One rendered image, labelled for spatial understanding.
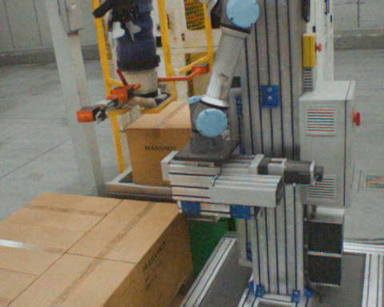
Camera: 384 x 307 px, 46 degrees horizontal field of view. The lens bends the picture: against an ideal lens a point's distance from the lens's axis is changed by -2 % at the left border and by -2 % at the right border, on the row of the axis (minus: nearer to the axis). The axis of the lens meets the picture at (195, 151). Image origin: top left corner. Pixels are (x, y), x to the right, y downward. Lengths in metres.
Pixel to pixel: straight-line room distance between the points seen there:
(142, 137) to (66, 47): 1.21
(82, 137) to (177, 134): 1.31
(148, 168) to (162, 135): 0.24
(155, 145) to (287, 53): 1.09
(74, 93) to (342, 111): 2.32
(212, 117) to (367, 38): 9.40
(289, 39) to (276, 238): 0.92
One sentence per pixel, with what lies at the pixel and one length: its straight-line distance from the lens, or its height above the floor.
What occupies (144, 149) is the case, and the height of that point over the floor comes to 0.82.
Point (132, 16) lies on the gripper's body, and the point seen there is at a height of 1.62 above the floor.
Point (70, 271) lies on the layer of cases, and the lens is 2.22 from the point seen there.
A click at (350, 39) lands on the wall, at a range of 11.01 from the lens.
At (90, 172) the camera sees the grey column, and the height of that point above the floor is 0.35.
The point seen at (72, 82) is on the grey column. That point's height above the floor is 1.09.
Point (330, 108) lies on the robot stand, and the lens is 1.88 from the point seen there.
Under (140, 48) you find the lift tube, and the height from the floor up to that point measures 1.42.
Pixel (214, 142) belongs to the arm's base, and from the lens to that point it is 1.91.
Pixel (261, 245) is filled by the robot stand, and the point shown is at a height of 0.51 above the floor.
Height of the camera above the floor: 1.70
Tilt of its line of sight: 20 degrees down
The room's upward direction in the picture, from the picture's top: 6 degrees counter-clockwise
